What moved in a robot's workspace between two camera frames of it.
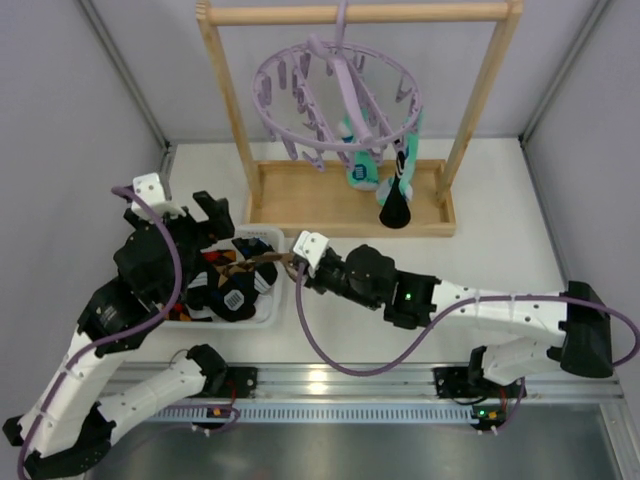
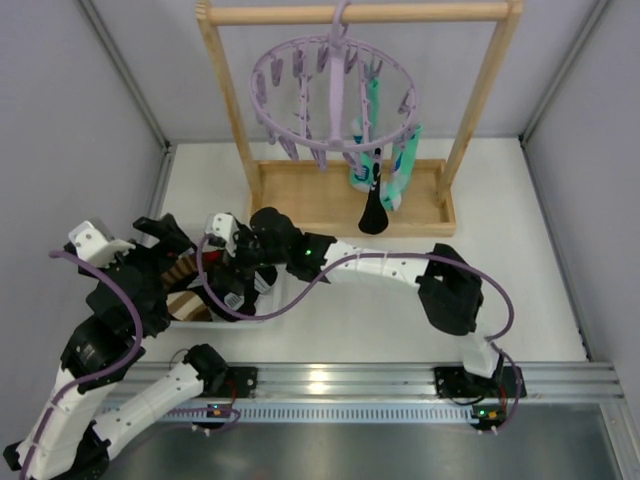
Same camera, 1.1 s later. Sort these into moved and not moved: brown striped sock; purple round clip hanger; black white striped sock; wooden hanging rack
Moved: brown striped sock; black white striped sock
Not moved: wooden hanging rack; purple round clip hanger
